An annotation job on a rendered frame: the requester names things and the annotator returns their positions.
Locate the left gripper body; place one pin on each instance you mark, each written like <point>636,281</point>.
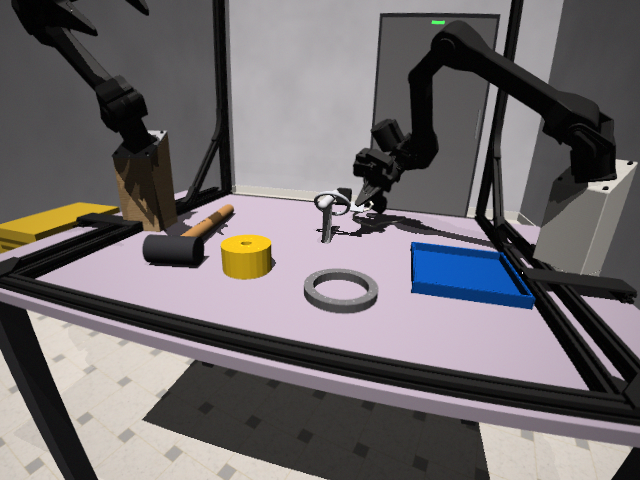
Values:
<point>380,171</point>

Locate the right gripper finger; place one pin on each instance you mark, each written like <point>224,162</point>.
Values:
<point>61,13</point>
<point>140,5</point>

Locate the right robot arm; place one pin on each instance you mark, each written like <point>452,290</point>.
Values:
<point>119,102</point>

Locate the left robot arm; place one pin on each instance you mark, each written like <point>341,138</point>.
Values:
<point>569,118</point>

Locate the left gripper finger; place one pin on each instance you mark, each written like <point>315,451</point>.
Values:
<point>371,188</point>
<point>376,199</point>

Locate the blue tray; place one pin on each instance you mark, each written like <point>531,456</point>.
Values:
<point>461,270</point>

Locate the white ring with attached rope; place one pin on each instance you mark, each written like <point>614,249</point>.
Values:
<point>352,207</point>

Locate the black rubber mallet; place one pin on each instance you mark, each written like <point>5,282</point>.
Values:
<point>187,249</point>

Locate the white rounded bar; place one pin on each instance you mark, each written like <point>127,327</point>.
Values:
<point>326,202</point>

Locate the dark grey ring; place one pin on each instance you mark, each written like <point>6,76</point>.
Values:
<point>339,305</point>

